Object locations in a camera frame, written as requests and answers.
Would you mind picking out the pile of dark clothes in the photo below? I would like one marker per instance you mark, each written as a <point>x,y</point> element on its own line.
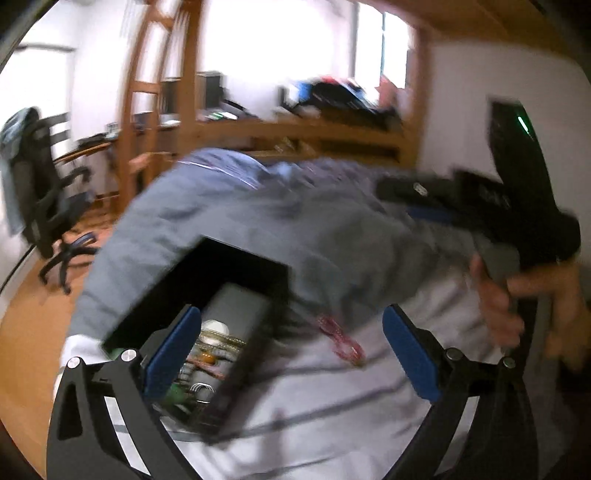
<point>332,99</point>

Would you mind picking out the black cardboard box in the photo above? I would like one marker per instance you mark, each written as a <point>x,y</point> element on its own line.
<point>249,364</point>

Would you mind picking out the green jade bangle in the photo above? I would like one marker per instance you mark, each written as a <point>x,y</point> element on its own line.
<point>174,395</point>

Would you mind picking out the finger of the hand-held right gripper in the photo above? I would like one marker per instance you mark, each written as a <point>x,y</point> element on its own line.
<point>431,215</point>
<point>415,189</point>

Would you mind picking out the window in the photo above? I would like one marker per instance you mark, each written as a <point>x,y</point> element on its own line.
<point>369,46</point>

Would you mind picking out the white grey striped bed sheet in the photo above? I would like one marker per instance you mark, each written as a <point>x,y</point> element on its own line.
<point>300,406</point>

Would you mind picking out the wooden desk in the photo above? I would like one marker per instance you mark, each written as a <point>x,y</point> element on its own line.
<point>87,150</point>

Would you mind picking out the grey-blue duvet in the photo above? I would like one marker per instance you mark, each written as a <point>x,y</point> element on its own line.
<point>277,217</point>

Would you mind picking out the wooden ladder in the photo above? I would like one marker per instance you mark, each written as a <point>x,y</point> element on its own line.
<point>134,115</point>

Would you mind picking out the person's right hand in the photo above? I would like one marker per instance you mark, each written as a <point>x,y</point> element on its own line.
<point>498,314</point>

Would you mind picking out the light blue garment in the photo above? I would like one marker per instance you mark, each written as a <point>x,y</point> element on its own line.
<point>11,134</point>

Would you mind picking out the wooden loft bed frame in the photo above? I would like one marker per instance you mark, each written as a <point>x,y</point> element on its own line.
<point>323,131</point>

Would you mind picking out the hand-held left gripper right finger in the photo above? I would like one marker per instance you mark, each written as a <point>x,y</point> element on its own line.
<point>411,355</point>

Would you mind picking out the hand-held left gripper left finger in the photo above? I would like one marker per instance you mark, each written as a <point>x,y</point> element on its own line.
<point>171,355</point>

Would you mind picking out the black office chair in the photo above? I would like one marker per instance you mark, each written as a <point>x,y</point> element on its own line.
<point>41,184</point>

